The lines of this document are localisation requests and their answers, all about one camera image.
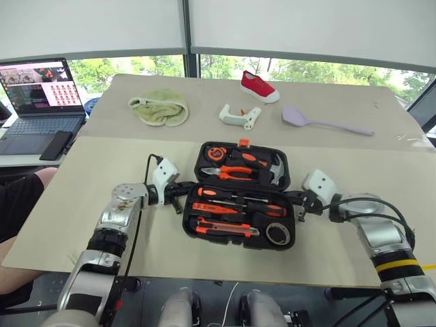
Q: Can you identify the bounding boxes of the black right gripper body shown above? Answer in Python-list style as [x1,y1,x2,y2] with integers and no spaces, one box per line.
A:
[299,189,324,217]

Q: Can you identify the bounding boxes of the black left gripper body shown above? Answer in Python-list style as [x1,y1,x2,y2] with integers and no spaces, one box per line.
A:
[163,182,189,206]

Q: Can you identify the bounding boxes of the orange-capped slim screwdriver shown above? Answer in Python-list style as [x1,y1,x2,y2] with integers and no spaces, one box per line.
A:
[196,187,247,202]

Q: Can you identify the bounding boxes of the orange tester pen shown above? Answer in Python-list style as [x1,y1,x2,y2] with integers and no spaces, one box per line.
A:
[191,202,240,215]

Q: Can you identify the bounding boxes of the black-orange handled screwdriver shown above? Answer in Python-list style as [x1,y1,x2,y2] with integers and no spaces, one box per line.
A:
[238,200,286,218]

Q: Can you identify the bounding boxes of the black round tape roll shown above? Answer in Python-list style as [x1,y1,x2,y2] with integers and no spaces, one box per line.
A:
[265,222,291,246]

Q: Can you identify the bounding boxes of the orange utility knife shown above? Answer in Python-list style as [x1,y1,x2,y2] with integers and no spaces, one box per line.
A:
[195,217,261,238]

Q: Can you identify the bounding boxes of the black tool case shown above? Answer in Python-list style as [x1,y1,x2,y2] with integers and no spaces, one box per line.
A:
[182,138,296,252]

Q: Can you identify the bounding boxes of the orange black tape measure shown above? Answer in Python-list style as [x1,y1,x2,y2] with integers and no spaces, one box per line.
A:
[206,146,228,161]

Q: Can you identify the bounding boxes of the green towel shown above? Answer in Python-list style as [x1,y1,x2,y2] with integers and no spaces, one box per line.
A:
[128,87,189,128]

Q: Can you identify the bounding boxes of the purple spatula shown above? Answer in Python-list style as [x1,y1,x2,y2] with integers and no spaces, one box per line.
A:
[281,104,376,137]

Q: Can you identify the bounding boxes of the grey rounded shape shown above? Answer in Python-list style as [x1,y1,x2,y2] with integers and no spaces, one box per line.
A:
[158,288,203,327]
[238,289,291,327]

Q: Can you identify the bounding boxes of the blue round object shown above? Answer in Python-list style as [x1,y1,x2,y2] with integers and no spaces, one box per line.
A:
[84,97,102,117]

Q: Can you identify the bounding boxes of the red child's shoe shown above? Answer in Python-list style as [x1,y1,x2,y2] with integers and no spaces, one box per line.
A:
[239,70,281,104]

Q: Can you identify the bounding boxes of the black smartphone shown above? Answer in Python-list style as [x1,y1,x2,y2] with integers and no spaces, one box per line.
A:
[39,131,74,161]

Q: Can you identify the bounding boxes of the open laptop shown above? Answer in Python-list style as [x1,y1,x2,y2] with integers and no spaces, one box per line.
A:
[0,57,87,156]

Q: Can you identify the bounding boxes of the black shorts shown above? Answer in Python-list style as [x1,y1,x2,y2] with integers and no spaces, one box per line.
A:
[0,172,46,244]

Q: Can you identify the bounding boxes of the white roller blind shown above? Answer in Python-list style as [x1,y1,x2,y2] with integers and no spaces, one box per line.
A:
[0,0,188,61]
[189,0,436,74]

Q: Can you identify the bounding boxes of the person's bare leg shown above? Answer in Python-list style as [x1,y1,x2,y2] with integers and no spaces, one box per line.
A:
[0,166,59,297]

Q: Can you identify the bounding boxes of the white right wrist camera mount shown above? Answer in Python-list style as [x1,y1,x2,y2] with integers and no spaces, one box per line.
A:
[301,169,338,205]

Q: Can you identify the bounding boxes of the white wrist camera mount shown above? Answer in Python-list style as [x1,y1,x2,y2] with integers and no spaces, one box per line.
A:
[152,159,181,195]
[301,169,338,205]

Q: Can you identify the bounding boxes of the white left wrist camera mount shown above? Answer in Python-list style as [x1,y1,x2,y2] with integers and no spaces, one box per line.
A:
[152,159,181,195]

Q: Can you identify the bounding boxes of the silver hammer orange-black handle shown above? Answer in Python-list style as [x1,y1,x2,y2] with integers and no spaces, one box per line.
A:
[234,151,285,187]

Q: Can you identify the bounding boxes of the orange-handled pliers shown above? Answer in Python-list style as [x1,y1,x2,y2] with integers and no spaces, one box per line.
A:
[200,165,258,181]

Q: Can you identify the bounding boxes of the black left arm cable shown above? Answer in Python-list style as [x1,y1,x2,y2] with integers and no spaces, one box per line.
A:
[115,153,164,309]

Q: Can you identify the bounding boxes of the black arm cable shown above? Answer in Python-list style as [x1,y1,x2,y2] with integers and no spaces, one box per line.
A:
[320,196,416,251]
[115,153,164,309]

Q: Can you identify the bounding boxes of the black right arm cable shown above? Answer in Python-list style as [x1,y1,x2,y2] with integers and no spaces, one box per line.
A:
[320,196,416,251]

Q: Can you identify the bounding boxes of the white plastic bracket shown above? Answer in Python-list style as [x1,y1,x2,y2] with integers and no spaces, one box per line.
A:
[219,104,263,131]

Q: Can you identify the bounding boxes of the thin white cable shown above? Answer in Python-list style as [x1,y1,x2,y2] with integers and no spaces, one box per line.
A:
[221,281,240,327]

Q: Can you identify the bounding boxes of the dark window frame post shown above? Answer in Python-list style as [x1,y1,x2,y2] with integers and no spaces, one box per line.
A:
[182,0,202,80]

